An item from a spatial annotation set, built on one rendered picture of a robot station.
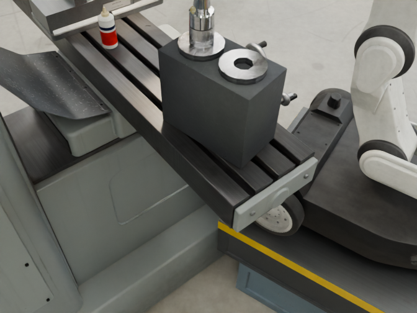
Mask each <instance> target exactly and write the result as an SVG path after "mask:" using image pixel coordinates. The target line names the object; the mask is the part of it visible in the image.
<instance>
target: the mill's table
mask: <svg viewBox="0 0 417 313"><path fill-rule="evenodd" d="M13 1H14V2H15V4H16V5H17V6H18V7H19V8H20V9H21V10H22V11H23V12H24V13H25V14H26V15H27V16H28V17H29V19H30V20H31V21H32V22H33V23H34V24H35V25H36V26H37V27H38V28H39V29H40V30H41V31H42V32H43V33H44V34H45V35H46V36H47V37H48V38H49V39H50V40H51V38H50V37H49V36H48V35H47V34H46V33H45V32H44V31H43V29H42V28H41V27H40V26H39V25H38V24H37V23H36V21H35V20H34V19H33V17H32V9H31V6H30V3H29V0H13ZM115 28H116V33H117V40H118V45H117V47H115V48H113V49H106V48H104V47H103V45H102V39H101V33H100V28H99V26H98V27H95V28H92V29H89V30H86V31H84V32H80V33H78V34H75V35H72V36H69V37H66V38H64V39H61V40H57V41H52V40H51V41H52V42H53V43H54V44H55V46H56V47H57V48H58V49H59V50H60V51H61V52H62V53H63V54H64V55H65V56H66V57H67V58H68V60H69V61H70V62H71V63H72V64H73V65H74V66H75V67H76V68H77V69H78V70H79V71H80V72H81V73H82V74H83V75H84V76H85V77H86V78H87V79H88V80H89V81H90V82H91V83H92V84H93V85H94V86H95V88H96V89H97V90H98V91H99V92H100V93H101V94H102V95H103V96H104V97H105V98H106V99H107V100H108V101H109V102H110V103H111V104H112V105H113V106H114V107H115V108H116V110H118V111H119V112H120V113H121V115H122V116H123V117H124V118H125V119H126V120H127V121H128V122H129V123H130V124H131V125H132V126H133V127H134V128H135V130H136V131H137V132H138V133H139V134H140V135H141V136H142V137H143V138H144V139H145V140H146V141H147V142H148V143H149V144H150V145H151V146H152V147H153V148H154V149H155V150H156V151H157V152H158V153H159V154H160V155H161V157H162V158H163V159H164V160H165V161H166V162H167V163H168V164H169V165H170V166H171V167H172V168H173V169H174V170H175V172H176V173H177V174H178V175H179V176H180V177H181V178H182V179H183V180H184V181H185V182H186V183H187V184H188V185H189V186H190V187H191V188H192V189H193V190H194V191H195V192H196V193H197V194H198V195H199V196H200V198H201V199H202V200H203V201H204V202H205V203H206V204H207V205H208V206H209V207H210V208H211V209H212V210H213V211H214V213H216V215H217V216H219V218H221V220H222V221H224V223H226V225H227V226H228V227H229V228H230V229H231V228H233V229H234V230H235V231H236V232H239V231H241V230H242V229H244V228H245V227H247V226H248V225H249V224H251V223H252V222H254V221H255V220H257V219H258V218H260V217H261V216H262V215H264V214H265V213H267V212H269V211H270V210H271V209H274V208H277V207H278V206H280V205H281V204H282V203H283V202H284V201H285V200H286V198H288V197H289V196H290V195H292V194H293V193H294V192H296V191H298V190H299V189H300V188H302V187H303V186H305V185H306V184H307V183H309V182H310V181H311V180H312V179H313V175H314V172H315V169H316V166H317V163H318V160H317V159H316V158H315V157H313V156H314V154H315V152H314V151H313V150H312V149H311V148H309V147H308V146H307V145H305V144H304V143H303V142H302V141H301V140H299V139H298V138H297V137H296V136H294V135H293V134H291V133H290V132H289V131H288V130H287V129H285V128H284V127H283V126H281V125H280V124H279V123H278V122H277V125H276V131H275V135H274V138H273V139H272V140H271V141H270V142H269V143H268V144H267V145H266V146H265V147H264V148H263V149H262V150H261V151H260V152H259V153H258V154H256V155H255V156H254V157H253V158H252V159H251V160H250V161H249V162H248V163H247V164H246V165H245V166H244V167H242V169H239V168H238V167H237V166H235V165H233V164H232V163H230V162H229V161H227V160H226V159H224V158H222V157H221V156H220V155H218V154H216V153H215V152H213V151H211V150H210V149H208V148H207V147H205V146H204V145H202V144H201V143H199V142H198V141H196V140H194V139H193V138H191V137H190V136H188V135H187V134H185V133H184V132H182V131H180V130H179V129H177V128H175V127H174V126H173V125H171V124H170V123H168V122H166V121H165V120H164V119H163V108H162V99H161V83H160V75H159V59H158V50H159V49H160V48H161V47H163V46H165V45H166V44H167V43H169V42H171V41H172V40H173V39H172V38H171V37H170V36H169V35H167V34H166V33H164V32H163V31H162V30H161V29H160V28H158V27H157V26H156V25H154V23H152V22H151V21H150V20H148V19H147V18H146V17H145V16H143V15H142V14H140V13H139V12H138V13H135V14H132V15H129V16H127V17H123V18H121V19H117V20H115Z"/></svg>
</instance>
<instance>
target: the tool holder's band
mask: <svg viewBox="0 0 417 313"><path fill-rule="evenodd" d="M189 17H190V18H191V19H192V20H195V21H197V22H207V21H210V20H212V19H213V18H214V17H215V9H214V8H213V7H212V6H210V7H209V9H208V11H207V12H205V13H199V12H197V11H196V9H195V7H194V6H192V7H190V9H189Z"/></svg>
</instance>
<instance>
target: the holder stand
mask: <svg viewBox="0 0 417 313"><path fill-rule="evenodd" d="M158 59H159V75H160V83H161V99H162V108H163V119H164V120H165V121H166V122H168V123H170V124H171V125H173V126H174V127H175V128H177V129H179V130H180V131H182V132H184V133H185V134H187V135H188V136H190V137H191V138H193V139H194V140H196V141H198V142H199V143H201V144H202V145H204V146H205V147H207V148H208V149H210V150H211V151H213V152H215V153H216V154H218V155H220V156H221V157H222V158H224V159H226V160H227V161H229V162H230V163H232V164H233V165H235V166H237V167H238V168H239V169H242V167H244V166H245V165H246V164H247V163H248V162H249V161H250V160H251V159H252V158H253V157H254V156H255V155H256V154H258V153H259V152H260V151H261V150H262V149H263V148H264V147H265V146H266V145H267V144H268V143H269V142H270V141H271V140H272V139H273V138H274V135H275V131H276V125H277V119H278V115H279V109H280V103H281V99H282V93H283V89H284V83H285V77H286V73H287V68H286V67H284V66H282V65H280V64H278V63H276V62H274V61H272V60H270V59H268V58H266V57H264V56H262V55H261V54H259V53H258V52H255V51H252V50H249V49H247V48H245V47H243V46H241V45H239V44H237V43H235V42H233V41H231V40H229V39H227V38H225V37H223V36H221V35H220V34H219V33H217V32H214V44H213V45H212V46H211V47H210V48H206V49H197V48H194V47H192V46H191V45H190V43H189V30H188V31H187V32H184V33H183V34H182V35H180V36H178V37H177V38H176V39H174V40H172V41H171V42H169V43H167V44H166V45H165V46H163V47H161V48H160V49H159V50H158Z"/></svg>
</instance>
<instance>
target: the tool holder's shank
mask: <svg viewBox="0 0 417 313"><path fill-rule="evenodd" d="M193 6H194V7H195V9H196V11H197V12H199V13H205V12H207V11H208V10H209V7H210V6H211V2H210V0H194V3H193Z"/></svg>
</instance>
